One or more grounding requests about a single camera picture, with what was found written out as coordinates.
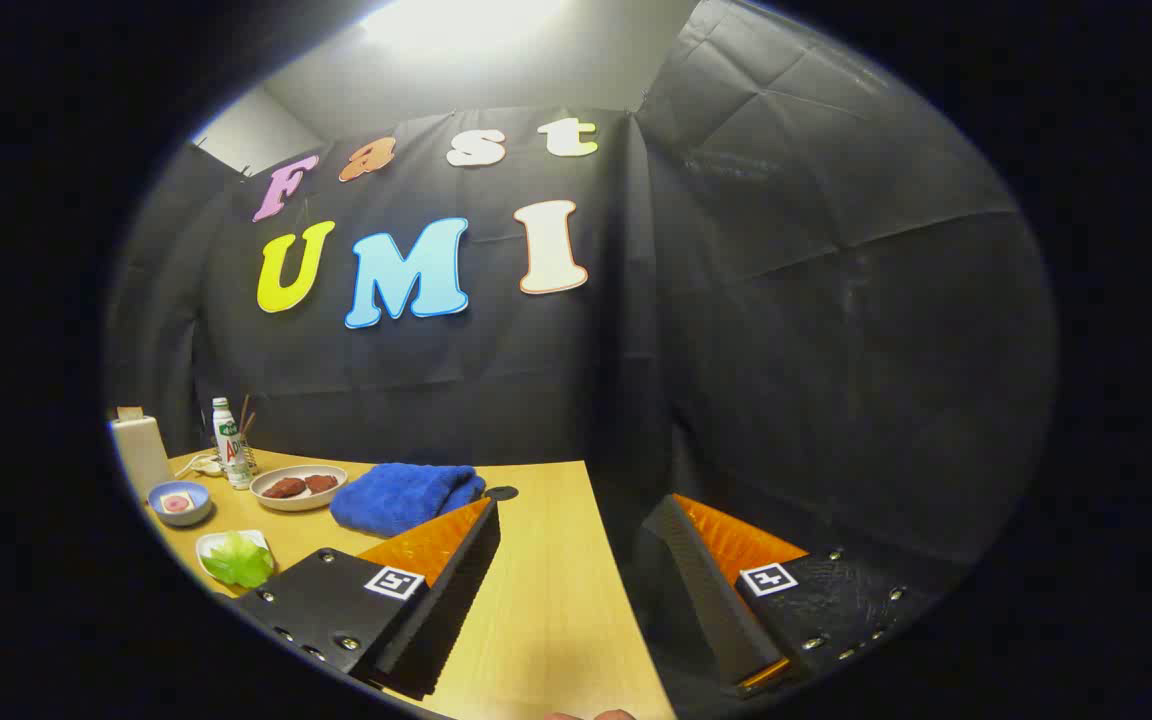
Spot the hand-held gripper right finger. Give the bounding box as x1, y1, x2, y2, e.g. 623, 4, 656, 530
641, 493, 942, 699

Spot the blue round plate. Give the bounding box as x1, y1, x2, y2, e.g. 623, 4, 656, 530
148, 481, 213, 528

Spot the white square plate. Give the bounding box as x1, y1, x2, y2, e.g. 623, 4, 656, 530
196, 530, 275, 589

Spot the beige round plate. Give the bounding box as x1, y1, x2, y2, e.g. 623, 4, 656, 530
250, 465, 348, 513

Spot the blue towel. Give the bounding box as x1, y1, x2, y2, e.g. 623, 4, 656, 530
330, 463, 486, 538

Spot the white bottle green cap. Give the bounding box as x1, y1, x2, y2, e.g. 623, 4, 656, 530
212, 397, 253, 490

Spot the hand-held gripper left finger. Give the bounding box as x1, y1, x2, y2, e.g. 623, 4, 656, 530
229, 497, 502, 701

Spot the black backdrop cloth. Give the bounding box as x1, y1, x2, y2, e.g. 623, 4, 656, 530
104, 0, 1059, 601

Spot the white toaster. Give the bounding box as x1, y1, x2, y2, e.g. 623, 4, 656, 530
111, 408, 173, 501

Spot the green lettuce leaf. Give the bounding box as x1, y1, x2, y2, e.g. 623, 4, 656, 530
201, 533, 275, 588

